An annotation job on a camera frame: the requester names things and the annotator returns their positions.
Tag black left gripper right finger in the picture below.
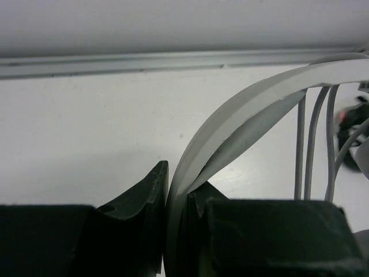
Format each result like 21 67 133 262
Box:
180 183 368 276

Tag grey headphone cable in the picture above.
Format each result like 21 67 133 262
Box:
293 85 369 203

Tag black wrapped headphones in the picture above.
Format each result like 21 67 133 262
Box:
336 95 369 174

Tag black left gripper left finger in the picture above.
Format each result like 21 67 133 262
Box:
1 160 169 276

